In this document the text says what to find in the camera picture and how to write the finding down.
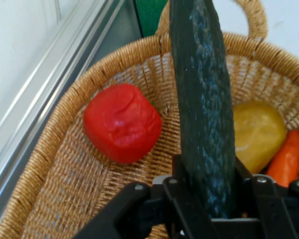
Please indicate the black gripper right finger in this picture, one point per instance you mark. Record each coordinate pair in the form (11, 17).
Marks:
(279, 211)

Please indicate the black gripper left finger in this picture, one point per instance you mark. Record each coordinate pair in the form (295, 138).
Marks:
(179, 199)

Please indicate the dark green toy cucumber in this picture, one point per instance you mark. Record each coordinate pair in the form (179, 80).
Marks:
(204, 112)

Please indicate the orange toy carrot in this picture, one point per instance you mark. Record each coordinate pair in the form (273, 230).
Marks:
(286, 159)

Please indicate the yellow toy bell pepper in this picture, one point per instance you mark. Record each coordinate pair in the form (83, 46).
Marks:
(257, 137)

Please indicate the red toy bell pepper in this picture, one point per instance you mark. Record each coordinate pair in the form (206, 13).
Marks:
(122, 124)

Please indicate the green foam block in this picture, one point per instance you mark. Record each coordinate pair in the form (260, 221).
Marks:
(150, 17)

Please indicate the aluminium wall rail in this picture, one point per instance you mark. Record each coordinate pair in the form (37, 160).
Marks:
(52, 82)

